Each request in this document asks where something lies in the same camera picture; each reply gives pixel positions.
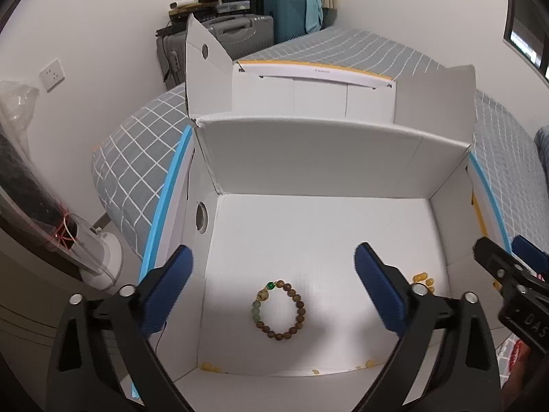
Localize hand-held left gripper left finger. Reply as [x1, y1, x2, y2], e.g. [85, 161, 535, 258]
[46, 244, 196, 412]

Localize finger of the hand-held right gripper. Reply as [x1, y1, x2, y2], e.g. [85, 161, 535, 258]
[472, 236, 530, 305]
[512, 235, 549, 277]

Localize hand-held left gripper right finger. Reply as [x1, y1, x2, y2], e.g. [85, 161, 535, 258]
[354, 242, 502, 412]

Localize white cardboard box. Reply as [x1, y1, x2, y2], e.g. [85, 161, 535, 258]
[129, 14, 515, 412]

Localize red packet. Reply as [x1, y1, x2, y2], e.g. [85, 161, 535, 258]
[498, 337, 533, 378]

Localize white appliance base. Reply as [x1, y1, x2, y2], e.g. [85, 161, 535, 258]
[64, 215, 125, 293]

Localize bed with grey checked sheet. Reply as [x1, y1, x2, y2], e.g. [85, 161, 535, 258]
[92, 26, 549, 267]

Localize clear plastic bag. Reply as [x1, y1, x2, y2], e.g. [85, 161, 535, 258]
[0, 79, 82, 262]

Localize dark framed window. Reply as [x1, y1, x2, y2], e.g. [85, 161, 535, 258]
[502, 0, 549, 80]

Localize grey suitcase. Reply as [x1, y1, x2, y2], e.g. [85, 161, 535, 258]
[155, 14, 275, 91]

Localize light blue towel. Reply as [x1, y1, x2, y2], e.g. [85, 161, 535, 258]
[305, 0, 325, 34]

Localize black boxes on suitcase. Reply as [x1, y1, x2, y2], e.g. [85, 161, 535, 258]
[168, 0, 252, 24]

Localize teal suitcase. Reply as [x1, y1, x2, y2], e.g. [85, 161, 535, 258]
[262, 0, 323, 46]

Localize yellow bead bracelet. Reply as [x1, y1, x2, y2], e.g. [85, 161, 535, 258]
[409, 271, 436, 295]

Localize wooden bead bracelet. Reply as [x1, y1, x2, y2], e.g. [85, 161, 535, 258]
[251, 280, 306, 341]

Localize white wall socket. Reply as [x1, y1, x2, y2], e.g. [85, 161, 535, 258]
[39, 58, 66, 93]

